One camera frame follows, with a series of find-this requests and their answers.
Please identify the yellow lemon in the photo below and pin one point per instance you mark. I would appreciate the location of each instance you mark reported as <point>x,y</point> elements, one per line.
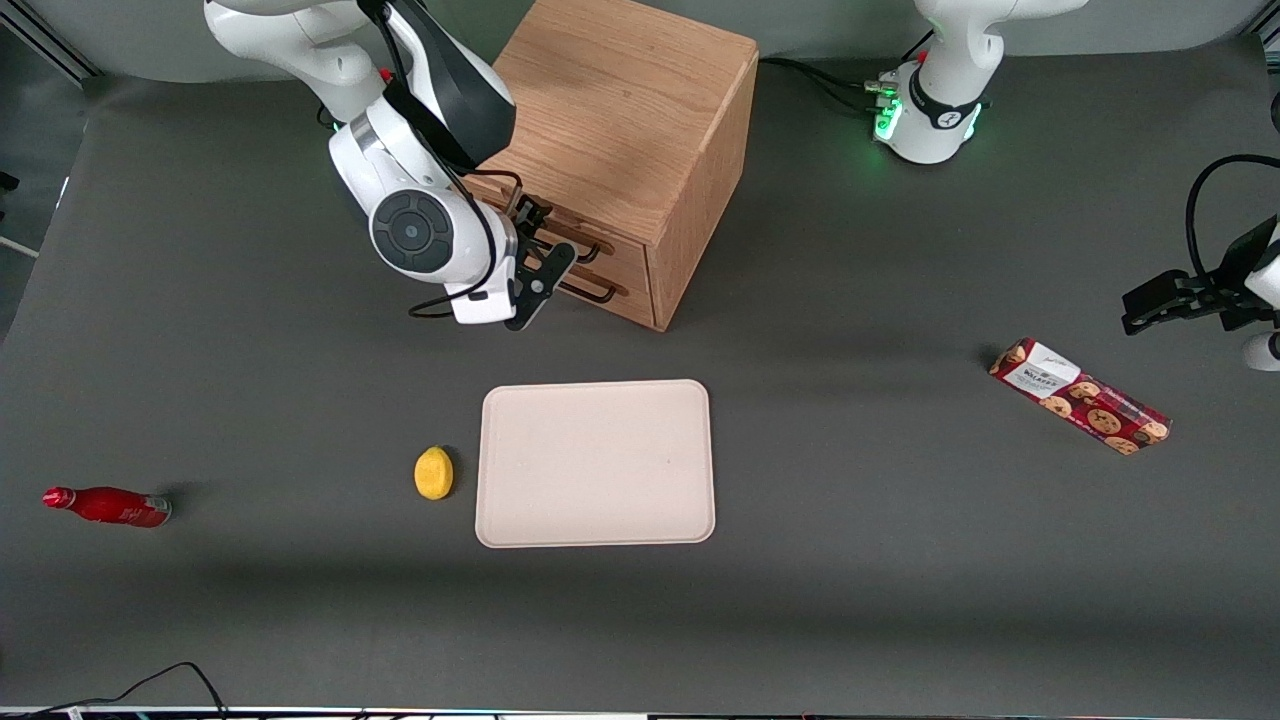
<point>434,474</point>

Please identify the aluminium frame rail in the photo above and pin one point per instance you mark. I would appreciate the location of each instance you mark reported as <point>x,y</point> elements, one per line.
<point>60,52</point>

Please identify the wooden drawer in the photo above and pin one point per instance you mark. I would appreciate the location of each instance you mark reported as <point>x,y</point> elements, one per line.
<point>637,307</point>
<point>630,260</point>

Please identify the cream rectangular tray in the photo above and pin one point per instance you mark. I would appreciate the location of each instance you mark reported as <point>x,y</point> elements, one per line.
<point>595,465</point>

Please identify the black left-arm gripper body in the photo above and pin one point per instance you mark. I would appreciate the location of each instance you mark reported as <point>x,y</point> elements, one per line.
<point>1236,290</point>

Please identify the wooden drawer cabinet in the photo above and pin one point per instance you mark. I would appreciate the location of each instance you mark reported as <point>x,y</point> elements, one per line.
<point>610,110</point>

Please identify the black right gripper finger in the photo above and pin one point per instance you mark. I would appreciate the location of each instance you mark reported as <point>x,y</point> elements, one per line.
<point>532,218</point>
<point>545,275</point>

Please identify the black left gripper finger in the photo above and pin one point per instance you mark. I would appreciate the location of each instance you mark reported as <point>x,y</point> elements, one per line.
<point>1250,318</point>
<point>1160,300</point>

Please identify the red cookie box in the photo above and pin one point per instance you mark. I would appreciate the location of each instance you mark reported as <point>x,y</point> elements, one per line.
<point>1085,398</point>

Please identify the red bottle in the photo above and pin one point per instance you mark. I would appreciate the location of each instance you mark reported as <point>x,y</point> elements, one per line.
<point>110,507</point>

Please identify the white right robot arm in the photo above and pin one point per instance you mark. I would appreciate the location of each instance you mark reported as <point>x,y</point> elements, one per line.
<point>410,230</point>

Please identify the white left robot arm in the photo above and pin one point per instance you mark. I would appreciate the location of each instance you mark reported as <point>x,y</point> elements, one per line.
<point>935,130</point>

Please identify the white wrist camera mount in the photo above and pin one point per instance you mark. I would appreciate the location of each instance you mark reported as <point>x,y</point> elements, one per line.
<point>480,305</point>

